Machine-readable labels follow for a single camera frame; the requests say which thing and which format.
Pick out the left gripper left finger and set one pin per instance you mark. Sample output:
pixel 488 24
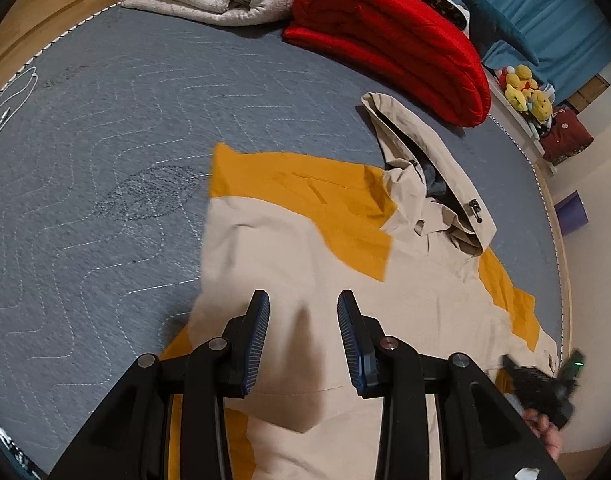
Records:
pixel 224 367

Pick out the purple bag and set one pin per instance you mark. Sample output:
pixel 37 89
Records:
pixel 571 214

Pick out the person's right hand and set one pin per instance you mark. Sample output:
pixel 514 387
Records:
pixel 548 433

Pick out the red folded blanket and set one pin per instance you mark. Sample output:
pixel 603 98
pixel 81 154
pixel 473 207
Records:
pixel 404 44

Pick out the dark red plush bag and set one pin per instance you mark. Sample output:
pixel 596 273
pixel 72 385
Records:
pixel 566 138

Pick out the blue curtain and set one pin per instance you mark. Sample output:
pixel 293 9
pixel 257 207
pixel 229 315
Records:
pixel 571 38

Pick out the teal shark plush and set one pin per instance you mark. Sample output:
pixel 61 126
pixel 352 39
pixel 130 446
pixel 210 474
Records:
pixel 487 25

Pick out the yellow plush toys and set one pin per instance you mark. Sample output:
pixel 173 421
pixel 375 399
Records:
pixel 526 95

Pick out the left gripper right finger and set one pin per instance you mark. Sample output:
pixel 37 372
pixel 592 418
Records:
pixel 382 366

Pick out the beige and orange jacket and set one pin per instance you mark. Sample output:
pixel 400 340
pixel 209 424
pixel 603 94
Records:
pixel 412 242

